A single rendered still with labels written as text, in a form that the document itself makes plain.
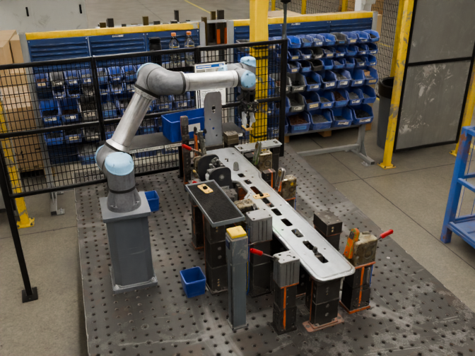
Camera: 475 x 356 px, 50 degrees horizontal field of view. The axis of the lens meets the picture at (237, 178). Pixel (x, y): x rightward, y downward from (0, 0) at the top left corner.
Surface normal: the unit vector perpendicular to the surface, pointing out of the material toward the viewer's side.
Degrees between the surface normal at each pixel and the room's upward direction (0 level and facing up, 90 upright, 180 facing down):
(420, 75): 91
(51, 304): 0
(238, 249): 90
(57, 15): 90
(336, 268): 0
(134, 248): 90
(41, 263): 0
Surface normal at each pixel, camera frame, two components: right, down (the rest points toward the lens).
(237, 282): 0.38, 0.40
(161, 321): -0.01, -0.90
